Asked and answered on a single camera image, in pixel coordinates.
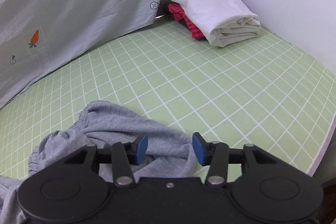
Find grey sweatpants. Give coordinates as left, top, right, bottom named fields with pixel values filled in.
left=0, top=100, right=198, bottom=224

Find folded white cloth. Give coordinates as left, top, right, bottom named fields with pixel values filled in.
left=170, top=0, right=261, bottom=47

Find red striped garment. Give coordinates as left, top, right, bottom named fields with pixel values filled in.
left=167, top=4, right=205, bottom=40

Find grey carrot print curtain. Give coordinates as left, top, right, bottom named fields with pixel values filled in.
left=1, top=0, right=161, bottom=105

